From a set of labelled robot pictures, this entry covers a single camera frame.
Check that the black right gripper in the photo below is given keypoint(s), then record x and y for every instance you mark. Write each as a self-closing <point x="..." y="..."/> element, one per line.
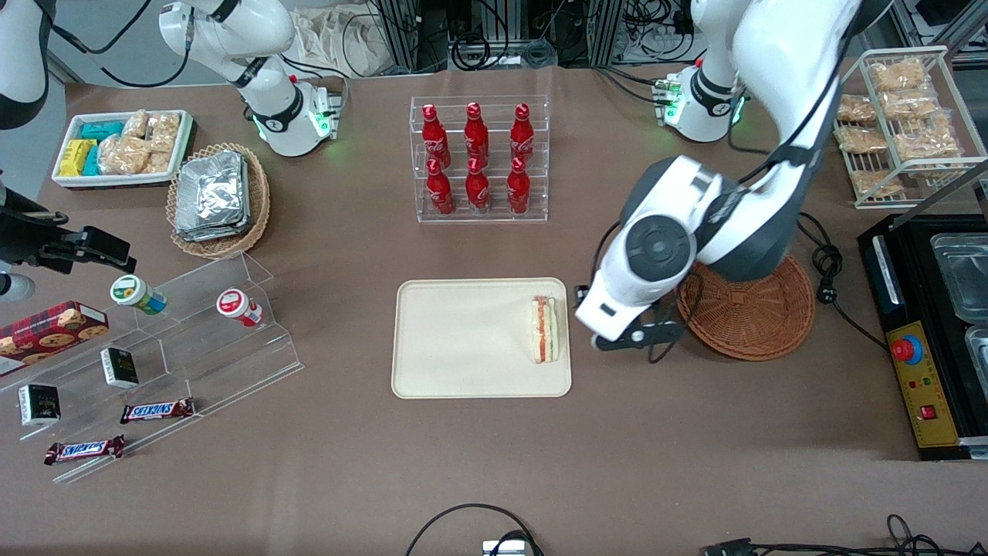
<point x="25" y="235"/>

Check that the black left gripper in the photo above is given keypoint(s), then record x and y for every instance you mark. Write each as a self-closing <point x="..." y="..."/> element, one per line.
<point x="579" y="293"/>

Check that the triangular sandwich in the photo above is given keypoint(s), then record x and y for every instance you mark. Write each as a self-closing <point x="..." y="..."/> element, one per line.
<point x="543" y="330"/>

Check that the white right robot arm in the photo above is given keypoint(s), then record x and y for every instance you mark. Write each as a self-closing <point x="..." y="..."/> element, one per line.
<point x="266" y="104"/>

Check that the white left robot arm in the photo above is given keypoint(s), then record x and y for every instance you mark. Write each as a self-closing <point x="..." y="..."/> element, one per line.
<point x="772" y="93"/>

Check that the white rectangular snack tray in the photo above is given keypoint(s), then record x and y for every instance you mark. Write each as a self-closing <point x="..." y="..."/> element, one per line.
<point x="69" y="179"/>

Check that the brown round wicker basket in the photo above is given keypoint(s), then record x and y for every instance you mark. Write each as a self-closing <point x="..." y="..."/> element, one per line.
<point x="756" y="320"/>

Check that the light oval wicker basket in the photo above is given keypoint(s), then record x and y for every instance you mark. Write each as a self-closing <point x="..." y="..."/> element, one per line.
<point x="258" y="205"/>

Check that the beige rectangular tray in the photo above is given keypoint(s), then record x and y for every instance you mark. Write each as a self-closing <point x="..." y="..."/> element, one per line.
<point x="463" y="340"/>

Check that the green lid yogurt cup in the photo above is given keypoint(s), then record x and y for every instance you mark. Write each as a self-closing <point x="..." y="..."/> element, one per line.
<point x="131" y="292"/>

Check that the teal snack pack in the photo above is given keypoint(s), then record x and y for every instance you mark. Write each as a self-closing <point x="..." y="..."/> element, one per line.
<point x="102" y="130"/>
<point x="92" y="162"/>

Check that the clear bag of rice crackers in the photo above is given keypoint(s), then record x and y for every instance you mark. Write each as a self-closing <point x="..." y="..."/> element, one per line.
<point x="164" y="133"/>
<point x="123" y="156"/>
<point x="135" y="123"/>
<point x="158" y="162"/>

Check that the yellow snack pack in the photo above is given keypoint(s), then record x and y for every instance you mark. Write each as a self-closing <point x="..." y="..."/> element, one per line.
<point x="76" y="157"/>

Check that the red cookie box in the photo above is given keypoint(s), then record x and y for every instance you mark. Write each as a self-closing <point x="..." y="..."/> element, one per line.
<point x="46" y="332"/>

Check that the small black box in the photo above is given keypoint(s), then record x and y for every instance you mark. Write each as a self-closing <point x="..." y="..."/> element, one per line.
<point x="38" y="405"/>
<point x="120" y="368"/>

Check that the silver foil pack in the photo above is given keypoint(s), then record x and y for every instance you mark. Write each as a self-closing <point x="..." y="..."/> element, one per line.
<point x="247" y="208"/>
<point x="210" y="189"/>

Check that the clear acrylic stepped shelf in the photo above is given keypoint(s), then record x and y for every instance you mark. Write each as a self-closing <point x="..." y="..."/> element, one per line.
<point x="201" y="347"/>

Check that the red lid yogurt cup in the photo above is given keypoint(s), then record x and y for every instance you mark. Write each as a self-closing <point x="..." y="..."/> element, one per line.
<point x="233" y="303"/>

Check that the clear acrylic bottle rack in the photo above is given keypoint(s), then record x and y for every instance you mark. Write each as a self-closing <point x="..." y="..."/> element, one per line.
<point x="540" y="208"/>

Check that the brown Snickers bar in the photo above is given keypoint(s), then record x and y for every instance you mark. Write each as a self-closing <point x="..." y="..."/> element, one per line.
<point x="85" y="449"/>
<point x="157" y="411"/>

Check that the red cola bottle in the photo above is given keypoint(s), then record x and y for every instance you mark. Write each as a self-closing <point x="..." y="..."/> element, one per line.
<point x="441" y="193"/>
<point x="522" y="137"/>
<point x="478" y="191"/>
<point x="434" y="139"/>
<point x="519" y="191"/>
<point x="476" y="137"/>

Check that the red emergency stop button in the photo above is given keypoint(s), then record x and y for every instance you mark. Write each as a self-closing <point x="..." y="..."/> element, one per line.
<point x="907" y="349"/>

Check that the small silver device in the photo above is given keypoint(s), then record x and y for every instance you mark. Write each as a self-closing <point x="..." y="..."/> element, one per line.
<point x="502" y="549"/>

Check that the black appliance housing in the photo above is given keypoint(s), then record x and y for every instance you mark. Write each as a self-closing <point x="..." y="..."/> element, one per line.
<point x="911" y="270"/>

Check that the bagged brown snack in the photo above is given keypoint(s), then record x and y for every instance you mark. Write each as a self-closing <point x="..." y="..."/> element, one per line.
<point x="855" y="108"/>
<point x="926" y="140"/>
<point x="897" y="75"/>
<point x="909" y="105"/>
<point x="876" y="184"/>
<point x="861" y="140"/>

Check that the yellow control panel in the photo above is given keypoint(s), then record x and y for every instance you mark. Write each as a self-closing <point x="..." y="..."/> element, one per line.
<point x="926" y="386"/>

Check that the beige cloth bag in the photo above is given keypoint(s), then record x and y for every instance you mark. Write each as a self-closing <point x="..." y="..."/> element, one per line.
<point x="340" y="42"/>

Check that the clear plastic container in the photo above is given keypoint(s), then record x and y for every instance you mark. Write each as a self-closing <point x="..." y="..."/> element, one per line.
<point x="965" y="278"/>
<point x="979" y="363"/>

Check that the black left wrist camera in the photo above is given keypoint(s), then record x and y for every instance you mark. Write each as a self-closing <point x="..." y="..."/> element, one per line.
<point x="581" y="297"/>

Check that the aluminium frame rack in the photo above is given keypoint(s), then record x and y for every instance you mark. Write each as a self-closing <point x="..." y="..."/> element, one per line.
<point x="502" y="31"/>

